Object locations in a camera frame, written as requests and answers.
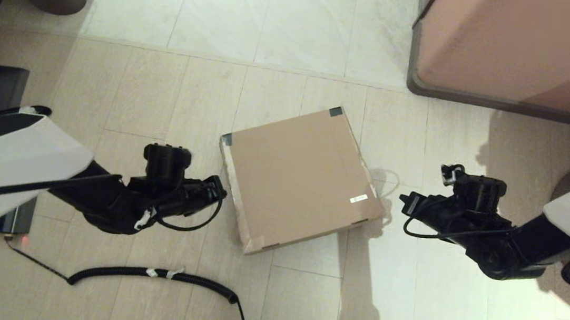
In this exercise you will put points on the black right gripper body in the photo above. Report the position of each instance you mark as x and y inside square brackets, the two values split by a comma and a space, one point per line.
[449, 214]

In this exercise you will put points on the cardboard shoe box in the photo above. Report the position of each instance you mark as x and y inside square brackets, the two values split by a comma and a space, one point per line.
[299, 177]

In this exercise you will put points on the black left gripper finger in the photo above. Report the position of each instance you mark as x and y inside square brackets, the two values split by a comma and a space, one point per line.
[220, 195]
[219, 184]

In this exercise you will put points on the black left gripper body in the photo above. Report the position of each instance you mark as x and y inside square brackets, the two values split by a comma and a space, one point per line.
[180, 197]

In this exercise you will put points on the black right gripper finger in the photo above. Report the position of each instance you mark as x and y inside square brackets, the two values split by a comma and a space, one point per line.
[408, 206]
[406, 197]

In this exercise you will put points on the grey power inverter box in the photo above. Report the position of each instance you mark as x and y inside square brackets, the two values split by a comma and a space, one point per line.
[19, 219]

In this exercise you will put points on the pink cabinet dark trim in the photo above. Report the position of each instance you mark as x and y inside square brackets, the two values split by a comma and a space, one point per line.
[514, 46]

